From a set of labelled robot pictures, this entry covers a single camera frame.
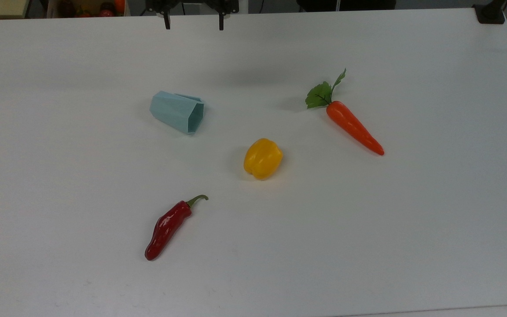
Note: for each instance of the red toy chili pepper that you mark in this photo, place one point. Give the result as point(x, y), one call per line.
point(167, 226)

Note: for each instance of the black table clamp mount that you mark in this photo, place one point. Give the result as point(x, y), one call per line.
point(490, 13)

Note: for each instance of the crate of toy fruit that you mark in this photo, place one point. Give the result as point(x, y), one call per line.
point(66, 8)

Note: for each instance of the red toy fruit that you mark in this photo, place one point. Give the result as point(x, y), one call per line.
point(106, 12)

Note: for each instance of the orange toy carrot with leaves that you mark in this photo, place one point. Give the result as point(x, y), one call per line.
point(352, 125)

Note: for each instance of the light blue faceted mug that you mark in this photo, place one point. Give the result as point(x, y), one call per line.
point(174, 111)

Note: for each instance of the yellow toy bell pepper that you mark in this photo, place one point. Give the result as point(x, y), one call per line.
point(262, 158)

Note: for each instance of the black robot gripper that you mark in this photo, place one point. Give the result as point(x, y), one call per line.
point(227, 5)

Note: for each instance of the orange toy fruit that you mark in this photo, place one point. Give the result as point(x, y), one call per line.
point(119, 5)

